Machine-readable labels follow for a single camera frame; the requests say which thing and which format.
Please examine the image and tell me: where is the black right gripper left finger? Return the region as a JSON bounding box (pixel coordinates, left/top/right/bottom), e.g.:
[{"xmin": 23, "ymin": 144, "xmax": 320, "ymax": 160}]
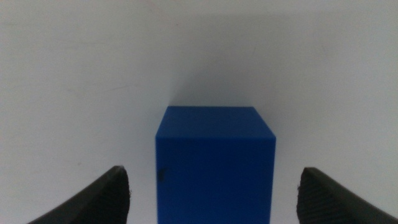
[{"xmin": 27, "ymin": 165, "xmax": 131, "ymax": 224}]

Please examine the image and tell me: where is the blue cube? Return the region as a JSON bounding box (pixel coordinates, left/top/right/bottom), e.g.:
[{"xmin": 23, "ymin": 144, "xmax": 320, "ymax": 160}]
[{"xmin": 155, "ymin": 106, "xmax": 277, "ymax": 224}]

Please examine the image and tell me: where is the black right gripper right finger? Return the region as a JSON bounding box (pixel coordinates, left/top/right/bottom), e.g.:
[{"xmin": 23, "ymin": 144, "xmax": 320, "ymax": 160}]
[{"xmin": 296, "ymin": 167, "xmax": 398, "ymax": 224}]

